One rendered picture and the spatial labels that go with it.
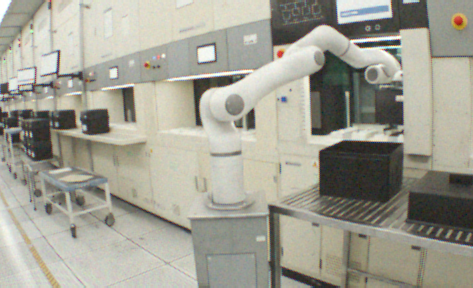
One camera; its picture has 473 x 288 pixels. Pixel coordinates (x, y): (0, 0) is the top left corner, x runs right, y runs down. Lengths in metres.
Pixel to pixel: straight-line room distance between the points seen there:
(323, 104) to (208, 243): 1.18
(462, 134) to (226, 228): 1.02
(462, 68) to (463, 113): 0.18
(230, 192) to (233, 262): 0.25
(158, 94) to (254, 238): 2.04
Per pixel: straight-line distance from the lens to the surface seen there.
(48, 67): 4.34
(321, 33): 1.47
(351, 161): 1.28
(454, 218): 1.09
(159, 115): 3.05
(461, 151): 1.58
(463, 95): 1.55
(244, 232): 1.23
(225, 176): 1.24
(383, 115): 1.89
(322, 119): 2.11
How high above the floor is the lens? 1.18
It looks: 8 degrees down
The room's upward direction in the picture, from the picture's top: 3 degrees counter-clockwise
